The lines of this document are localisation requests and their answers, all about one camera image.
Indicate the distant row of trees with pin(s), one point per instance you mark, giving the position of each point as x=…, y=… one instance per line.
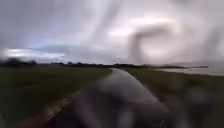
x=66, y=64

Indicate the muddy path edge strip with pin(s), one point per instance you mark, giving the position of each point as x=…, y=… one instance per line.
x=56, y=108

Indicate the grass field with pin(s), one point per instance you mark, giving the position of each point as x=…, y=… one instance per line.
x=36, y=86

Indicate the wet grey asphalt path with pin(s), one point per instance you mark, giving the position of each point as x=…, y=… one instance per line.
x=123, y=100

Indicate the grass verge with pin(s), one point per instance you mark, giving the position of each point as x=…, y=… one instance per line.
x=186, y=86

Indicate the pale water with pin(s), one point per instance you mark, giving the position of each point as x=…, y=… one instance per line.
x=196, y=70

